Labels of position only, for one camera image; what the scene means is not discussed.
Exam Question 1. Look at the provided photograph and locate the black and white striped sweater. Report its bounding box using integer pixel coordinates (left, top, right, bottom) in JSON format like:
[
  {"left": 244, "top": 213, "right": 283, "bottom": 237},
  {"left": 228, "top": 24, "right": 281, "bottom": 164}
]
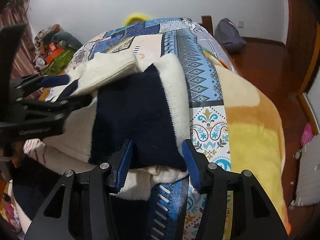
[{"left": 15, "top": 51, "right": 190, "bottom": 200}]

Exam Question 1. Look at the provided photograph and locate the green basket of clutter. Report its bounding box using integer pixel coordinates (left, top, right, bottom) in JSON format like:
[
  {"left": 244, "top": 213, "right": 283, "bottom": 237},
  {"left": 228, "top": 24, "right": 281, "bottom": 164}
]
[{"left": 33, "top": 24, "right": 75, "bottom": 76}]

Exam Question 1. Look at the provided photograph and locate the blue patchwork bed quilt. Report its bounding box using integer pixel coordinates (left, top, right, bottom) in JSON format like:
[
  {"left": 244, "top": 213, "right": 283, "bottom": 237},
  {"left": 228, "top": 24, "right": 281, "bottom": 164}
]
[{"left": 44, "top": 16, "right": 234, "bottom": 240}]

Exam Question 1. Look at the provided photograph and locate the grey plush toy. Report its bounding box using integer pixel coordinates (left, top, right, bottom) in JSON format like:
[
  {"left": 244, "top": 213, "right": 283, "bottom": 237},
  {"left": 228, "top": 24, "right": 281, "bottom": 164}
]
[{"left": 51, "top": 31, "right": 82, "bottom": 50}]

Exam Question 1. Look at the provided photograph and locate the striped maroon curtain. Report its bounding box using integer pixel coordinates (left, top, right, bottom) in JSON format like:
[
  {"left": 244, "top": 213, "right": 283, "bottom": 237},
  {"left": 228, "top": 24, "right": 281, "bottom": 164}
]
[{"left": 0, "top": 0, "right": 36, "bottom": 81}]

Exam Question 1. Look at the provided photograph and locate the yellow orange fleece blanket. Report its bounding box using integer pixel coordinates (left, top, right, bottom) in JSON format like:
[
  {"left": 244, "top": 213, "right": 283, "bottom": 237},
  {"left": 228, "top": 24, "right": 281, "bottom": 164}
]
[{"left": 204, "top": 52, "right": 291, "bottom": 233}]

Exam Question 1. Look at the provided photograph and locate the yellow curved headboard tube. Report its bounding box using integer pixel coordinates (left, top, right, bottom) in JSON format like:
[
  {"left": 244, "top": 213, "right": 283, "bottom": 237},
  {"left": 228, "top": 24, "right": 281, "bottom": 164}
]
[{"left": 123, "top": 12, "right": 151, "bottom": 27}]

